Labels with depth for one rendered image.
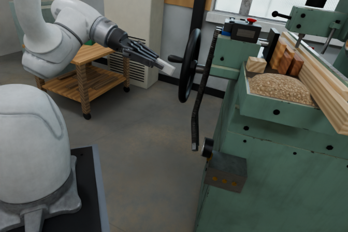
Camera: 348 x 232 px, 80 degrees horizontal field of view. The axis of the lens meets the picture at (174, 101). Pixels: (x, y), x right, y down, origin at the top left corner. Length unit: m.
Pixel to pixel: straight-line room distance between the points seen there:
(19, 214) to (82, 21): 0.53
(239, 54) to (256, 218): 0.64
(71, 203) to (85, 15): 0.54
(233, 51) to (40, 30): 0.55
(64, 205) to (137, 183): 0.84
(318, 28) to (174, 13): 1.67
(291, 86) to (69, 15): 0.66
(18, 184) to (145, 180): 0.96
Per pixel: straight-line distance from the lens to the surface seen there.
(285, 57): 0.67
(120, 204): 1.31
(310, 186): 0.86
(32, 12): 0.63
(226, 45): 0.69
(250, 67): 0.63
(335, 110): 0.49
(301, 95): 0.53
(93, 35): 0.75
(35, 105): 0.46
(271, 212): 0.96
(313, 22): 0.77
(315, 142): 0.73
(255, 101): 0.51
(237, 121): 0.65
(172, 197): 1.34
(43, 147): 0.47
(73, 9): 0.77
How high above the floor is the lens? 1.11
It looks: 31 degrees down
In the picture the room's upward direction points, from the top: 7 degrees clockwise
